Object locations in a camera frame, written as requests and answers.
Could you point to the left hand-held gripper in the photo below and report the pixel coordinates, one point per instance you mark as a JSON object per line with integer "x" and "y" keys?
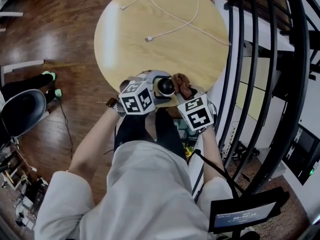
{"x": 135, "y": 101}

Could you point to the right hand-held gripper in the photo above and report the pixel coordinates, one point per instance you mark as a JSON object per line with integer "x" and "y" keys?
{"x": 197, "y": 116}

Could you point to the white and black camera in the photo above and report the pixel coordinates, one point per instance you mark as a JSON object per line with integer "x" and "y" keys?
{"x": 165, "y": 85}

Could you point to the brown cloth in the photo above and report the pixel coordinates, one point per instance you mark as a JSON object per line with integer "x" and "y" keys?
{"x": 183, "y": 84}

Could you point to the person's left forearm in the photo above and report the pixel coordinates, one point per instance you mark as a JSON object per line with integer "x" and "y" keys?
{"x": 92, "y": 144}

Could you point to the person's right forearm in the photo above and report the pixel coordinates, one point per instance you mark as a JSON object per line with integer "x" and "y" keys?
{"x": 211, "y": 149}

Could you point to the green storage box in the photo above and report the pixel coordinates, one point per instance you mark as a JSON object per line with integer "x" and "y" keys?
{"x": 186, "y": 130}

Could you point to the round wooden side table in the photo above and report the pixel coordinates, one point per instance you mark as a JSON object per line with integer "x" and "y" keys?
{"x": 130, "y": 54}

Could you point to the wristwatch with metal band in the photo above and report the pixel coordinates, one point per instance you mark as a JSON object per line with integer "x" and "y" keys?
{"x": 120, "y": 109}

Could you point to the person's black trousers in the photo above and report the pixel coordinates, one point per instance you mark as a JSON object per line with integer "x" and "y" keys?
{"x": 140, "y": 129}

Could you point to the yellow sunflower bunch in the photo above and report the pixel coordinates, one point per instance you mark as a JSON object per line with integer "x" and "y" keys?
{"x": 188, "y": 152}

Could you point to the white power strip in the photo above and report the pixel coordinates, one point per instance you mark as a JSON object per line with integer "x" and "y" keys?
{"x": 228, "y": 139}

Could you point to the person's white shirt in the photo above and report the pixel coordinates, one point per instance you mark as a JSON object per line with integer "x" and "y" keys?
{"x": 137, "y": 196}

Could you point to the grey cardboard box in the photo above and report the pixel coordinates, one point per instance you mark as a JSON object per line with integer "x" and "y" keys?
{"x": 278, "y": 170}

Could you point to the black metal stair railing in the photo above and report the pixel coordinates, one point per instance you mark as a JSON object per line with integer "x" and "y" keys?
{"x": 302, "y": 59}

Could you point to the black equipment case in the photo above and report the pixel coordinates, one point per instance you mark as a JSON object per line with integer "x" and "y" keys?
{"x": 305, "y": 149}

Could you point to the black tablet display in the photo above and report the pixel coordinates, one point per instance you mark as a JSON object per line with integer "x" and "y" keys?
{"x": 242, "y": 215}

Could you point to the white desk base bar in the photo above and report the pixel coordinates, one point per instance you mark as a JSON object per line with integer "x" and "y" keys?
{"x": 22, "y": 66}

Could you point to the black office chair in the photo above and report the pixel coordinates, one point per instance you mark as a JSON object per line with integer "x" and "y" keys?
{"x": 22, "y": 111}

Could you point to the black tablet stand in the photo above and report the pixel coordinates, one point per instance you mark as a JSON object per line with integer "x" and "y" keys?
{"x": 237, "y": 236}

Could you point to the white-legged wooden desk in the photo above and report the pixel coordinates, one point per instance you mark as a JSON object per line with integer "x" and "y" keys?
{"x": 11, "y": 14}

